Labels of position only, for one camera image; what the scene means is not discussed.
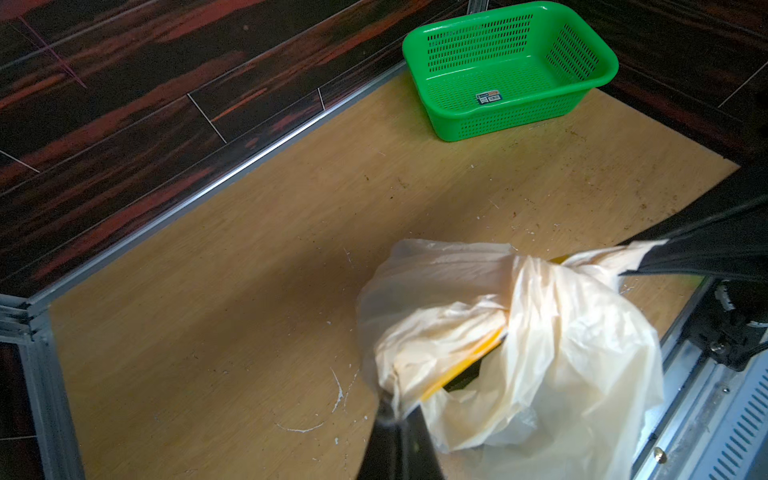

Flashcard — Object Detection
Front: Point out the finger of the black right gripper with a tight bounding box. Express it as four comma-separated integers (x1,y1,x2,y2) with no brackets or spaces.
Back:
623,206,767,282
621,173,767,245

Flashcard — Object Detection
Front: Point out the green plastic basket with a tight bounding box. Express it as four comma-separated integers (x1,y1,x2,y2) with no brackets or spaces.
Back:
402,1,619,142

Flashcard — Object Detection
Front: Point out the white plastic bag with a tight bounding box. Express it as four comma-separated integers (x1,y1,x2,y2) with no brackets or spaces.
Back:
356,239,663,479

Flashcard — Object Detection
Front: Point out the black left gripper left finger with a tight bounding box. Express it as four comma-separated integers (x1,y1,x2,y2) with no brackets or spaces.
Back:
357,398,404,480

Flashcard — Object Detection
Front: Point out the small barcode label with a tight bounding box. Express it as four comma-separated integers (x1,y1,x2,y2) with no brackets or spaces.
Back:
476,90,502,105

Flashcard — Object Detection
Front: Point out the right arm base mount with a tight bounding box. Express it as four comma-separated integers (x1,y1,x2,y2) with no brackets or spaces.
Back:
683,280,767,372

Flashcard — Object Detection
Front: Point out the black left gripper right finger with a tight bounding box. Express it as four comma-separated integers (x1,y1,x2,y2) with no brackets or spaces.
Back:
403,410,445,480

